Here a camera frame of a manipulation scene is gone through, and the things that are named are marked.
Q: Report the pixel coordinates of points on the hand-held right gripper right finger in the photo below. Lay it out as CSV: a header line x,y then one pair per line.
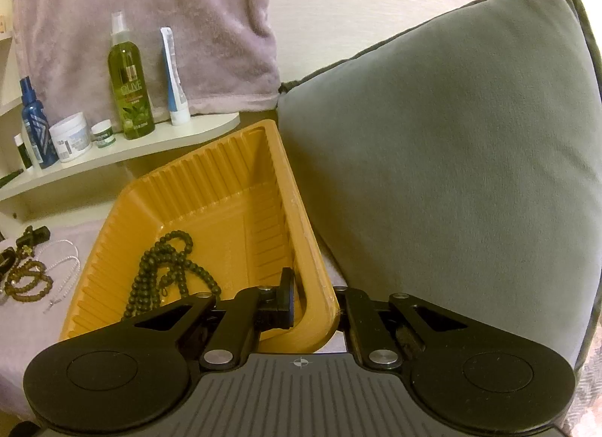
x,y
353,306

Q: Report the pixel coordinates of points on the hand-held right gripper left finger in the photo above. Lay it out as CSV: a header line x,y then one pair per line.
x,y
291,298

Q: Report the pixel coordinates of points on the yellow ribbed plastic tray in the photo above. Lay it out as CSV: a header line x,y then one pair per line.
x,y
244,173

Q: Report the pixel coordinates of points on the grey velvet cushion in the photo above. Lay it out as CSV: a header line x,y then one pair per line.
x,y
447,136

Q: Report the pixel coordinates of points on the white curved shelf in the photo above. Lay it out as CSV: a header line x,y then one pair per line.
x,y
141,145

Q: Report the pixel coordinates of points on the blue and white tube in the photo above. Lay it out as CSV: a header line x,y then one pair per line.
x,y
175,89

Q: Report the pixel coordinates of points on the small green label jar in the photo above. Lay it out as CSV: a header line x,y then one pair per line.
x,y
101,136

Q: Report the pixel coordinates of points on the small black box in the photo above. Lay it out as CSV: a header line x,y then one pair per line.
x,y
38,233

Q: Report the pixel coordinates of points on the green spray bottle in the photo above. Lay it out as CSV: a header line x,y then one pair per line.
x,y
131,89

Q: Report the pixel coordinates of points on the pale pink bed sheet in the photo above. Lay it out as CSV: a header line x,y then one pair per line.
x,y
28,343

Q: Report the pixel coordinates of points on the white cream jar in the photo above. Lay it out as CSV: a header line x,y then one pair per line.
x,y
70,138

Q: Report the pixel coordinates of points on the blue patterned spray bottle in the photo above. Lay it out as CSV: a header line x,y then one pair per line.
x,y
38,131

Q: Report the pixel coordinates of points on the small dark white-capped bottle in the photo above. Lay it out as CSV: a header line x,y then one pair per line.
x,y
22,154

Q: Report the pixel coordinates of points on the dark green stick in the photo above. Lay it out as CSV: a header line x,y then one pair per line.
x,y
10,177

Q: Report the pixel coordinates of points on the mauve fleece towel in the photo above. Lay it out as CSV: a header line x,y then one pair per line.
x,y
141,18

